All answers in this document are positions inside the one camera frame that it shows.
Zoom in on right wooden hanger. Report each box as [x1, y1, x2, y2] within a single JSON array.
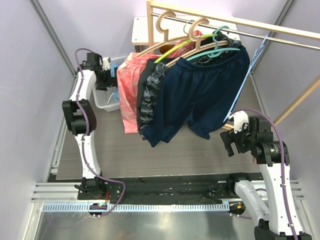
[[180, 18, 230, 59]]

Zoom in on white slotted cable duct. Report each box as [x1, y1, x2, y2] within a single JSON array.
[[42, 202, 230, 213]]

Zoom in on teal plastic hanger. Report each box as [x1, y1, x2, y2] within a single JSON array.
[[185, 25, 240, 61]]

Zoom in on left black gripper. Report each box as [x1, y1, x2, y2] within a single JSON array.
[[97, 67, 123, 92]]

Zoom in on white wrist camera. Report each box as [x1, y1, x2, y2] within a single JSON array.
[[102, 56, 111, 71], [227, 110, 249, 134]]

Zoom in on light blue shorts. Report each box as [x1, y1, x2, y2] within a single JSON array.
[[111, 67, 120, 103]]

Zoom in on pink patterned shorts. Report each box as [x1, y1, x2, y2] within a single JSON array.
[[115, 29, 204, 135]]

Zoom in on light blue wire hanger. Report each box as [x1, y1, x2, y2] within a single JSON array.
[[223, 34, 269, 122]]

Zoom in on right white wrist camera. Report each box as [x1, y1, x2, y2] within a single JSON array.
[[227, 110, 249, 134]]

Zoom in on white plastic basket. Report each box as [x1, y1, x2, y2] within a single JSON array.
[[92, 56, 127, 112]]

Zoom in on wooden clothes rack frame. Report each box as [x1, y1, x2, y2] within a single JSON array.
[[146, 0, 320, 125]]

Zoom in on black grey patterned shorts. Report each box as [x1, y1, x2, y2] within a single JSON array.
[[136, 32, 242, 140]]

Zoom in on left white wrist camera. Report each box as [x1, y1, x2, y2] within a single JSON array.
[[102, 56, 111, 71]]

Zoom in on wooden hanger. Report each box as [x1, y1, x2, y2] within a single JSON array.
[[137, 10, 192, 58], [180, 18, 230, 59]]

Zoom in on metal hanging rod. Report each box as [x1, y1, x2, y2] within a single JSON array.
[[165, 16, 320, 51]]

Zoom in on navy blue shorts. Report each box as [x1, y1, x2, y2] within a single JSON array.
[[142, 45, 250, 147]]

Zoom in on lime green hanger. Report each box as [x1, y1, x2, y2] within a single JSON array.
[[153, 33, 213, 64]]

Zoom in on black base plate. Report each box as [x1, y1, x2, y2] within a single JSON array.
[[77, 172, 256, 206]]

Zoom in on left wooden hanger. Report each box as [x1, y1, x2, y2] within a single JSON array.
[[137, 10, 192, 58]]

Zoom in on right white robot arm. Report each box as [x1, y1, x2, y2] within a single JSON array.
[[220, 111, 312, 240]]

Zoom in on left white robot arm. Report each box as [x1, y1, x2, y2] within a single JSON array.
[[62, 48, 107, 200]]

